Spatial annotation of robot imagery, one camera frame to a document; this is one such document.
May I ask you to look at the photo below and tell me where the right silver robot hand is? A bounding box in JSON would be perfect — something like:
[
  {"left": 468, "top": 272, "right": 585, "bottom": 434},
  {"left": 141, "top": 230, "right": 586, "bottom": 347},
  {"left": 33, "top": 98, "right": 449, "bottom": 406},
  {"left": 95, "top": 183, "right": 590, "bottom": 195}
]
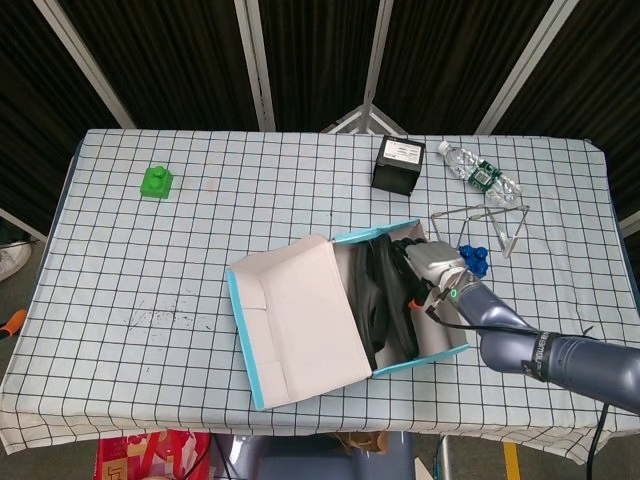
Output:
[{"left": 392, "top": 239, "right": 469, "bottom": 309}]

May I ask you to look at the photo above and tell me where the black rubber slipper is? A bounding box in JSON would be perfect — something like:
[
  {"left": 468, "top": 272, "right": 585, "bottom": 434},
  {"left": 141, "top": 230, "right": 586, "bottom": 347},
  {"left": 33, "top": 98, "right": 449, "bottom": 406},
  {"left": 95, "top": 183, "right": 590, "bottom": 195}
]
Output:
[
  {"left": 374, "top": 237, "right": 426, "bottom": 361},
  {"left": 352, "top": 242, "right": 396, "bottom": 371}
]

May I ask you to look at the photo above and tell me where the light blue shoebox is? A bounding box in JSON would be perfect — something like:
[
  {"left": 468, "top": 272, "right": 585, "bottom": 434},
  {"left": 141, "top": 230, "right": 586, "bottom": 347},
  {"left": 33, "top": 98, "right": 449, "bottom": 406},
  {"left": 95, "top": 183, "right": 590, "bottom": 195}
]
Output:
[{"left": 225, "top": 218, "right": 471, "bottom": 411}]

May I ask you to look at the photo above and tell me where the black cardboard box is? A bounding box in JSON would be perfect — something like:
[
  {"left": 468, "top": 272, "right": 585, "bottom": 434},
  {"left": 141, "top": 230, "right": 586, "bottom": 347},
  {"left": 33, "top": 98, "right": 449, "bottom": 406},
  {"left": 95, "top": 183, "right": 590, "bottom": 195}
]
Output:
[{"left": 370, "top": 134, "right": 427, "bottom": 197}]

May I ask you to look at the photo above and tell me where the red patterned bag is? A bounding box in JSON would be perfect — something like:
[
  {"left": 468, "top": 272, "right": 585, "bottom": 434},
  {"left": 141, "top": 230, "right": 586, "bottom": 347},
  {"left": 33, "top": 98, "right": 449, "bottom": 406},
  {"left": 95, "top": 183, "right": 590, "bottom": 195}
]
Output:
[{"left": 95, "top": 429, "right": 214, "bottom": 480}]

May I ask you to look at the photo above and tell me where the blue toy brick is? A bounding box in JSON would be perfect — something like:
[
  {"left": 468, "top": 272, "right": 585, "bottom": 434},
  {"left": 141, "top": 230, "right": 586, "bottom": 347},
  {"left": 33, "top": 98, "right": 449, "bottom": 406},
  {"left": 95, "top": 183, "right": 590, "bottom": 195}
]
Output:
[{"left": 457, "top": 243, "right": 489, "bottom": 279}]

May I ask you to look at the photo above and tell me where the clear plastic water bottle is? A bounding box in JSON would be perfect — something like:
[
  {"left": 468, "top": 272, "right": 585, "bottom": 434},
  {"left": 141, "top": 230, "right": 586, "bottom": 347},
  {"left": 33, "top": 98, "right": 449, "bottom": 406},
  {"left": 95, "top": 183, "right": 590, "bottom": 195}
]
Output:
[{"left": 437, "top": 141, "right": 523, "bottom": 210}]

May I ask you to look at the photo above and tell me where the white metal tripod base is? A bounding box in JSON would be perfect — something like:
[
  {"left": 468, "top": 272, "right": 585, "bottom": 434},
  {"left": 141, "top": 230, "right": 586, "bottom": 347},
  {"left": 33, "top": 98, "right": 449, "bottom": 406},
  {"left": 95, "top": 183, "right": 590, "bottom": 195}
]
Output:
[{"left": 322, "top": 103, "right": 407, "bottom": 135}]

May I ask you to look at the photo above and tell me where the brown paper bag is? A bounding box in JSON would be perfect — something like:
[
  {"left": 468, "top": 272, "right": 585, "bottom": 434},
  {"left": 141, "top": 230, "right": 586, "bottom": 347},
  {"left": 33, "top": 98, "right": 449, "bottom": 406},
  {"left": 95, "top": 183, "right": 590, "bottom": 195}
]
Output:
[{"left": 334, "top": 430, "right": 389, "bottom": 454}]

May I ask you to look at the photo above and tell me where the metal table leg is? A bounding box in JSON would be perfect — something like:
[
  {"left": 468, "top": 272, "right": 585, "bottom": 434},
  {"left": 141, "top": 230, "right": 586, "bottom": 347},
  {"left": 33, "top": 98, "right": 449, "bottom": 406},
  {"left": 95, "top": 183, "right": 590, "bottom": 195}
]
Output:
[{"left": 434, "top": 433, "right": 451, "bottom": 480}]

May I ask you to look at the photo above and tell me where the blue-grey chair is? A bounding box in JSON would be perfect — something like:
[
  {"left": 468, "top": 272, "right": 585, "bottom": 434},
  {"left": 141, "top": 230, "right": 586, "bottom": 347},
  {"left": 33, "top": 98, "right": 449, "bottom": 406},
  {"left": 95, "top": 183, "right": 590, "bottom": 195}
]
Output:
[{"left": 214, "top": 432, "right": 416, "bottom": 480}]

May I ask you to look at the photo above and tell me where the green toy brick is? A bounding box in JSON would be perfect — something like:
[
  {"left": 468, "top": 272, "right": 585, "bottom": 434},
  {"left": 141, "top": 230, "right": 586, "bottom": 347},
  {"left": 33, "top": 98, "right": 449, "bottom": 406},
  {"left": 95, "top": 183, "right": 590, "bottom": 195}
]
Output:
[{"left": 139, "top": 165, "right": 174, "bottom": 202}]

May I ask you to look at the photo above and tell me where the checkered tablecloth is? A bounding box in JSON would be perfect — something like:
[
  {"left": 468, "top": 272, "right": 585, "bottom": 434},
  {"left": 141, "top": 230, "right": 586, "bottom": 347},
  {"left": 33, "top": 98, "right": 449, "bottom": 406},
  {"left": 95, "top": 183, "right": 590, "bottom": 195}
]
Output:
[{"left": 0, "top": 128, "right": 640, "bottom": 455}]

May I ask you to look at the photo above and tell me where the white sneaker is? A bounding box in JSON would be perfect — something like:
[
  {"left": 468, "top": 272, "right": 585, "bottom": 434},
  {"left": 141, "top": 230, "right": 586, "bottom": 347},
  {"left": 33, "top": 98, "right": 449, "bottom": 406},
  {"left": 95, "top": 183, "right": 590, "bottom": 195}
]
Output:
[{"left": 0, "top": 242, "right": 32, "bottom": 282}]

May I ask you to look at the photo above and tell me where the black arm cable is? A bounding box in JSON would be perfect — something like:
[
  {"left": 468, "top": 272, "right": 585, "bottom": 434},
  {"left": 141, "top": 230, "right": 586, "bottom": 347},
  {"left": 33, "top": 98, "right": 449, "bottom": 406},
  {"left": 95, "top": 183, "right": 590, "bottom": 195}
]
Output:
[{"left": 424, "top": 303, "right": 612, "bottom": 480}]

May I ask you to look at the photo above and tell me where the metal wire stand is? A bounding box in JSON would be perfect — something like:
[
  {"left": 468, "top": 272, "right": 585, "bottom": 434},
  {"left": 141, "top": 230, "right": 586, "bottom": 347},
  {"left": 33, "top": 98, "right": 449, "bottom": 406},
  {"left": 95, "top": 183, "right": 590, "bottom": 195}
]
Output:
[{"left": 430, "top": 203, "right": 531, "bottom": 259}]

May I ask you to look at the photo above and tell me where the white screen frame post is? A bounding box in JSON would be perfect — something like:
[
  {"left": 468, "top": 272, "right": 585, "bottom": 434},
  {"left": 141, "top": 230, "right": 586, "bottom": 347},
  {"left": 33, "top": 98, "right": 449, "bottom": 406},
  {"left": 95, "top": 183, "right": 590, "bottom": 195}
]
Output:
[
  {"left": 474, "top": 0, "right": 581, "bottom": 135},
  {"left": 362, "top": 0, "right": 395, "bottom": 109},
  {"left": 33, "top": 0, "right": 136, "bottom": 130},
  {"left": 233, "top": 0, "right": 276, "bottom": 132}
]

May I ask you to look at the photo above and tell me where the orange-handled tool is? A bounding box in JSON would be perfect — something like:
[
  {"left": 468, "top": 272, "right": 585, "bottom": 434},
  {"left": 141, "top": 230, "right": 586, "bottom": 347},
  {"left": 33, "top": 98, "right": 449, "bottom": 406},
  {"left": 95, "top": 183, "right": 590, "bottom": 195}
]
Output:
[{"left": 0, "top": 308, "right": 28, "bottom": 342}]

